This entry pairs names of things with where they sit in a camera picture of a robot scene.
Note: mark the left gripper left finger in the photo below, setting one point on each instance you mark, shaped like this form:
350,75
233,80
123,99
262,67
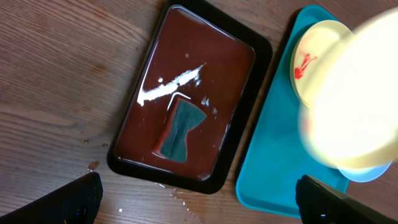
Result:
77,202

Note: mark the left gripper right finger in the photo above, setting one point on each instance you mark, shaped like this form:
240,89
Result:
320,203

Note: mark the light blue plate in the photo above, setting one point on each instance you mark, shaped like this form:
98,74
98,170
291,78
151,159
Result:
366,174

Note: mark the orange and green sponge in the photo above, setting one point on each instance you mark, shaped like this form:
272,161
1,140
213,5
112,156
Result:
183,117

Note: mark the teal plastic tray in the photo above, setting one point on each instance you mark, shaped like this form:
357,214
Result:
276,158

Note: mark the black tray with red water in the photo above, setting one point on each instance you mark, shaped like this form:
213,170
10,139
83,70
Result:
203,55

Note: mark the yellow plate with ketchup far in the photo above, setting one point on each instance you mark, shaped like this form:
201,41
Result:
315,43

